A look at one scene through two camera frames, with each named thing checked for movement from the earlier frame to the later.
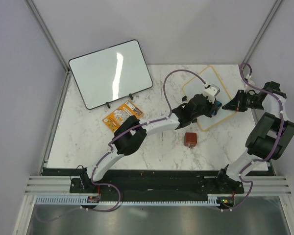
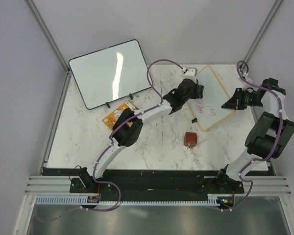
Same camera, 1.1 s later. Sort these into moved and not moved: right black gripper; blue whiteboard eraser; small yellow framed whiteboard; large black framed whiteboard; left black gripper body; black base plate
Moved: left black gripper body; blue whiteboard eraser
Not moved: right black gripper; large black framed whiteboard; small yellow framed whiteboard; black base plate
